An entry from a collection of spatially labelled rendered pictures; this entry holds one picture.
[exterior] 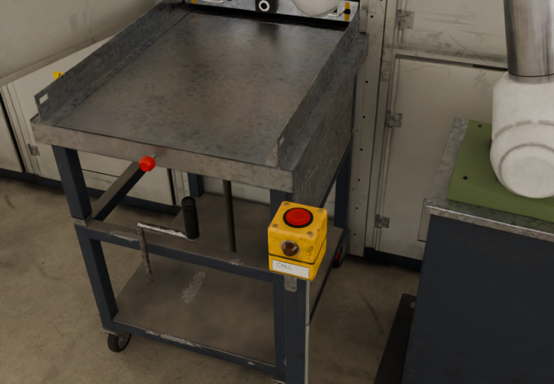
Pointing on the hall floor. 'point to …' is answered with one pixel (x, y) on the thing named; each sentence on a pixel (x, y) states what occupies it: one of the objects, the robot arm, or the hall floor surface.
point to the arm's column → (482, 308)
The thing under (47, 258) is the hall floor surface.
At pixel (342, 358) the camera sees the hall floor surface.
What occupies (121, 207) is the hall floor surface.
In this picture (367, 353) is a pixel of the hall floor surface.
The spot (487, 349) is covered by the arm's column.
